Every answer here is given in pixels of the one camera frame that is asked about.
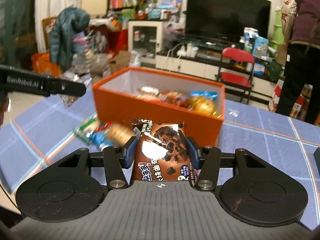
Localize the person in purple sweater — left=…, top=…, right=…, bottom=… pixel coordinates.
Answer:
left=281, top=0, right=319, bottom=125

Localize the yellow candy bag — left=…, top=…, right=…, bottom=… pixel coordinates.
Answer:
left=191, top=96, right=217, bottom=115

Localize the blue snack packet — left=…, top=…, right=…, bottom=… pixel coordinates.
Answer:
left=89, top=132, right=113, bottom=151

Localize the metal laundry cart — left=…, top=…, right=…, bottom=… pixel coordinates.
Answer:
left=72, top=30, right=107, bottom=76

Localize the white tv stand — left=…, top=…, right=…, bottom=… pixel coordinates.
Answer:
left=156, top=52, right=277, bottom=101

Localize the red folding chair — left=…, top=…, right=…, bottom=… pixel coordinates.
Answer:
left=216, top=47, right=255, bottom=104

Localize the orange gift bag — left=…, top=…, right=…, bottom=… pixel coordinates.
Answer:
left=31, top=53, right=62, bottom=77

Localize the teal puffer jacket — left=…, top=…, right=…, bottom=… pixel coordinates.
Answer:
left=49, top=7, right=90, bottom=72

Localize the green cracker snack packet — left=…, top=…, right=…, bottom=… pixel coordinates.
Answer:
left=73, top=114, right=100, bottom=145

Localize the orange storage box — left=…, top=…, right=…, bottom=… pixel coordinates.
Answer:
left=92, top=67, right=225, bottom=146

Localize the brown chocolate cookie bag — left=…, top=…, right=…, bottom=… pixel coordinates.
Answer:
left=131, top=119, right=196, bottom=185

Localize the green plastic drawer tower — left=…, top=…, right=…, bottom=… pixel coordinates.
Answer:
left=270, top=9, right=284, bottom=50

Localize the blue nut snack bag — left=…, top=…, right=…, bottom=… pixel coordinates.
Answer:
left=190, top=90, right=218, bottom=101

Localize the red white gift box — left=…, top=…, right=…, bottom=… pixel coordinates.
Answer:
left=268, top=80, right=305, bottom=119

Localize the blue plaid tablecloth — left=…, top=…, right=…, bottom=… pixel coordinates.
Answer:
left=1, top=90, right=319, bottom=229

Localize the white glass door cabinet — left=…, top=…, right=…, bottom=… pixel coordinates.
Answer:
left=128, top=20, right=165, bottom=64

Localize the black flat television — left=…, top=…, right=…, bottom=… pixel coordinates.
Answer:
left=185, top=0, right=271, bottom=42

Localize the white plastic bag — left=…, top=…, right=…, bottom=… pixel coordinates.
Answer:
left=128, top=50, right=142, bottom=67

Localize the brown cardboard box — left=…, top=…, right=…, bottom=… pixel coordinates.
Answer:
left=109, top=50, right=131, bottom=74

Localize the clear bread snack bag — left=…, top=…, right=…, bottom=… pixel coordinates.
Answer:
left=106, top=123, right=135, bottom=146

